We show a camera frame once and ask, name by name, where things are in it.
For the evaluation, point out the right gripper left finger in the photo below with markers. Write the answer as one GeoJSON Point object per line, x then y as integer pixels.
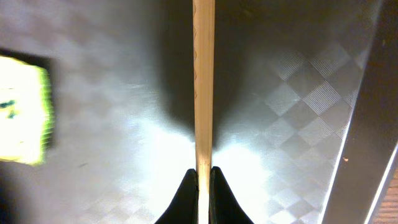
{"type": "Point", "coordinates": [183, 208]}

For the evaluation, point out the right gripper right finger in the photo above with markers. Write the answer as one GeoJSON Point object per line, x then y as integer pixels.
{"type": "Point", "coordinates": [224, 208]}

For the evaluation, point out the wooden chopstick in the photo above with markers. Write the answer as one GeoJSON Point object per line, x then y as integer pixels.
{"type": "Point", "coordinates": [203, 67]}

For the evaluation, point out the brown serving tray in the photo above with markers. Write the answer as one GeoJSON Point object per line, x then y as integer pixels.
{"type": "Point", "coordinates": [290, 133]}

